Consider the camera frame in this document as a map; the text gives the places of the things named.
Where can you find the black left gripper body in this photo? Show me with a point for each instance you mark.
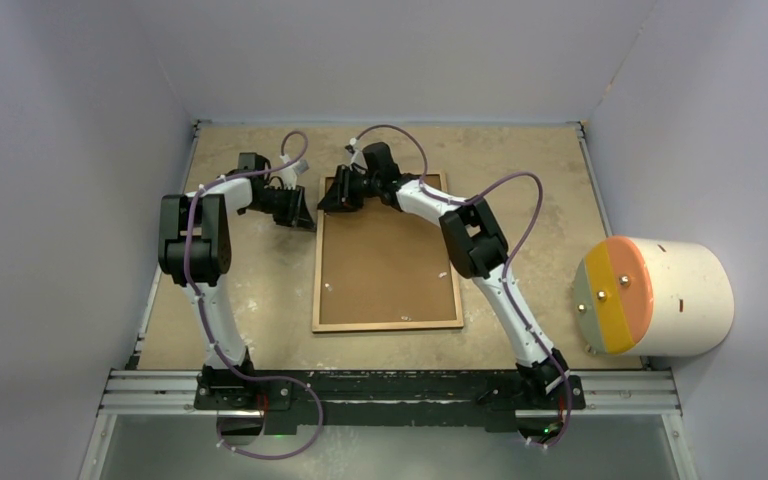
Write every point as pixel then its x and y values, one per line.
pixel 280 203

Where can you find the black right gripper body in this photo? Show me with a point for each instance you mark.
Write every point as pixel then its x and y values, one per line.
pixel 362 186

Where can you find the brown frame backing board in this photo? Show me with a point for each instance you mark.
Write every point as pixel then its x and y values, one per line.
pixel 387 258

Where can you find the black wooden picture frame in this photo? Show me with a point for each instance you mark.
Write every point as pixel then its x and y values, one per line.
pixel 387 255

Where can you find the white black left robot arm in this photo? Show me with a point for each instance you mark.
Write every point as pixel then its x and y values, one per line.
pixel 195 251

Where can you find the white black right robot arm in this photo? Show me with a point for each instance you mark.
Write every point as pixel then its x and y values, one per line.
pixel 477 249

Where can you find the white cylinder with orange lid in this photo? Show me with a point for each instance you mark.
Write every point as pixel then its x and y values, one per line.
pixel 655 298

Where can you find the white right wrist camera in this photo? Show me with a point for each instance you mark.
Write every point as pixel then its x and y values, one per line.
pixel 356 159

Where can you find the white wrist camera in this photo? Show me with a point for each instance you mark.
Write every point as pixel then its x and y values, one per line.
pixel 356 159
pixel 291 170

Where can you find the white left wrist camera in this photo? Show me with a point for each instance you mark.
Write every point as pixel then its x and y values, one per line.
pixel 291 170

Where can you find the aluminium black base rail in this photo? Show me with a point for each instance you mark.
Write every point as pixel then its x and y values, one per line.
pixel 494 400

